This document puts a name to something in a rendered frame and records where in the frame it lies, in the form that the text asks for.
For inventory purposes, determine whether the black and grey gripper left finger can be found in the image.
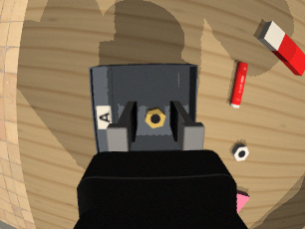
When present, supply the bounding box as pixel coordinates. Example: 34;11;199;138
106;102;138;151

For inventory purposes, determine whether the red and white eraser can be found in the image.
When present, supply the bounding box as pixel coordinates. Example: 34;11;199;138
257;21;305;77

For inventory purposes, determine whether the black rack of bins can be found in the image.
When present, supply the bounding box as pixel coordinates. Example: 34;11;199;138
89;64;198;153

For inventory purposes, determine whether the gold hex nut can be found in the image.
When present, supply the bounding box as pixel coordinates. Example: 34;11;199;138
146;107;165;128

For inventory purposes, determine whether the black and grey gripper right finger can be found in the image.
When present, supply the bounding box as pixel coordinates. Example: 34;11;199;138
169;101;205;150

